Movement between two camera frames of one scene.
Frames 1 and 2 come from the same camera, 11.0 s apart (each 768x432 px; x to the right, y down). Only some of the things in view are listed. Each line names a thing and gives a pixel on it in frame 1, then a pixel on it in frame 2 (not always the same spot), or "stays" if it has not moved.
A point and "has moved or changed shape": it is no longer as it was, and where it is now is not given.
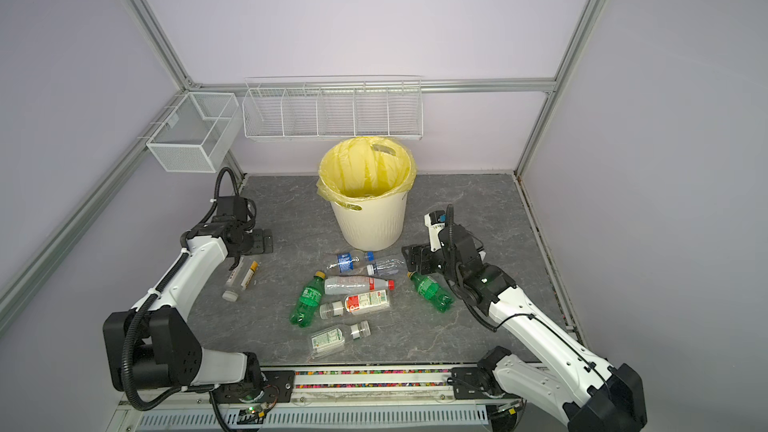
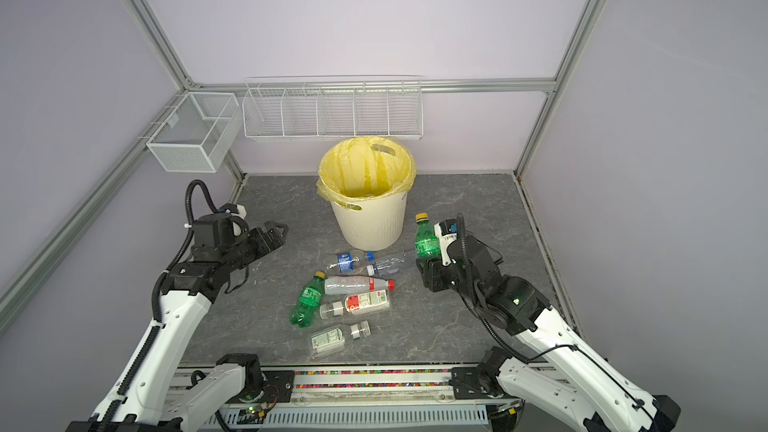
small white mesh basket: x=199 y=133 stays
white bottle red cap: x=340 y=285 stays
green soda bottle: x=433 y=291 has moved or changed shape
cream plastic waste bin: x=380 y=225 stays
